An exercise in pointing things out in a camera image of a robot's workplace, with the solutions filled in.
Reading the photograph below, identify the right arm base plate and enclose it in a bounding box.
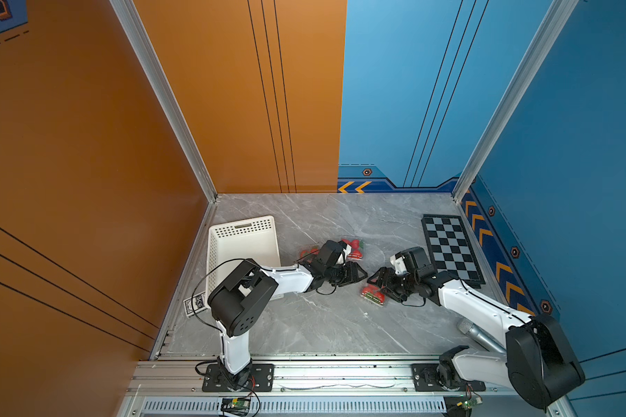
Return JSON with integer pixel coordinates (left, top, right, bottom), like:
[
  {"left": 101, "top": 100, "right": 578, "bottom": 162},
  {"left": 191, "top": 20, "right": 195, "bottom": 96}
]
[{"left": 410, "top": 363, "right": 486, "bottom": 393}]

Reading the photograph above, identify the silver microphone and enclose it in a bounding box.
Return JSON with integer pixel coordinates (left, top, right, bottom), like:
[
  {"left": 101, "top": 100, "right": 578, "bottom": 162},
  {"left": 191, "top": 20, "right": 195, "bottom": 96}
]
[{"left": 457, "top": 319, "right": 505, "bottom": 354}]

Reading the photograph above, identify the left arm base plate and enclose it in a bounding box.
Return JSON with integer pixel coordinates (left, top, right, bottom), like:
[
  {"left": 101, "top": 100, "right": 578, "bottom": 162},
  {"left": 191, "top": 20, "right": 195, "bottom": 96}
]
[{"left": 202, "top": 363, "right": 275, "bottom": 394}]

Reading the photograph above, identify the green circuit board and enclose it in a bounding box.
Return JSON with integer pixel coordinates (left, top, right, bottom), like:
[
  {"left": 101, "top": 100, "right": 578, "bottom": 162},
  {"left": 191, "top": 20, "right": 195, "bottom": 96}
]
[
  {"left": 443, "top": 396, "right": 483, "bottom": 417},
  {"left": 219, "top": 397, "right": 251, "bottom": 417}
]

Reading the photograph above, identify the green circuit board left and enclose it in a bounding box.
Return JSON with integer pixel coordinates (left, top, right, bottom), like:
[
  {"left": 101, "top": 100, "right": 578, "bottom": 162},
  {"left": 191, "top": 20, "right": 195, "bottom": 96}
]
[{"left": 219, "top": 397, "right": 251, "bottom": 417}]

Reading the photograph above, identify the clear plastic clamshell container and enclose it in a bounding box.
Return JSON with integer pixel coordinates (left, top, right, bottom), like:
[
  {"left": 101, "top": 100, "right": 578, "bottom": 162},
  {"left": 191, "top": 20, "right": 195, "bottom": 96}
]
[
  {"left": 342, "top": 239, "right": 363, "bottom": 260},
  {"left": 299, "top": 246, "right": 319, "bottom": 260}
]

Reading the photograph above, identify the white perforated plastic basket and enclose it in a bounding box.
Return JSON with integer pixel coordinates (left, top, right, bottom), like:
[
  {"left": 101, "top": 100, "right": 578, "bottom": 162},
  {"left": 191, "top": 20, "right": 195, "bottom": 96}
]
[{"left": 205, "top": 215, "right": 281, "bottom": 296}]

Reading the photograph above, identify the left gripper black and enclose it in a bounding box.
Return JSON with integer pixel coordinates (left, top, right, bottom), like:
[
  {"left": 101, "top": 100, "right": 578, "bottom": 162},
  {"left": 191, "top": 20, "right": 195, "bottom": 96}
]
[{"left": 323, "top": 261, "right": 370, "bottom": 288}]

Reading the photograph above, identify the black white chessboard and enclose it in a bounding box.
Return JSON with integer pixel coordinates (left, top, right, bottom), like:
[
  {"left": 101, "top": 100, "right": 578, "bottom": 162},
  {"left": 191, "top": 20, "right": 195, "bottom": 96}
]
[{"left": 422, "top": 214, "right": 486, "bottom": 289}]

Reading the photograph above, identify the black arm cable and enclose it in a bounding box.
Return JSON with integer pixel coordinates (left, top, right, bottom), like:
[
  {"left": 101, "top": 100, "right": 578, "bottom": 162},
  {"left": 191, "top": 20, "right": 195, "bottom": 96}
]
[{"left": 190, "top": 257, "right": 340, "bottom": 330}]

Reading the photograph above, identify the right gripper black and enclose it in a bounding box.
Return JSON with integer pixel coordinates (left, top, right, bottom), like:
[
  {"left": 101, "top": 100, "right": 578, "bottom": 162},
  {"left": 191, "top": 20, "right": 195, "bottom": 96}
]
[{"left": 364, "top": 266, "right": 419, "bottom": 302}]

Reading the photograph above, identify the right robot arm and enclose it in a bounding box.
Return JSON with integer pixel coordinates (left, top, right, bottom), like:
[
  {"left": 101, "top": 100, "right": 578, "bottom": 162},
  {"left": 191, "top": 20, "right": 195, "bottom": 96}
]
[{"left": 367, "top": 247, "right": 586, "bottom": 409}]

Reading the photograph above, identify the green circuit board right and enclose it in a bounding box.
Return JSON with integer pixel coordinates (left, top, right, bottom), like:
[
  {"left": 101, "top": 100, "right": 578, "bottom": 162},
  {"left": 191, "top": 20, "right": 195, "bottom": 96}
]
[{"left": 443, "top": 396, "right": 483, "bottom": 417}]

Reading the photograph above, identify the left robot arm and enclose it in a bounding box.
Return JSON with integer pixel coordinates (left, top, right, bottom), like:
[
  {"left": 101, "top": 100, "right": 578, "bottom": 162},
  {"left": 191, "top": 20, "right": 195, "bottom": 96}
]
[{"left": 207, "top": 241, "right": 368, "bottom": 390}]

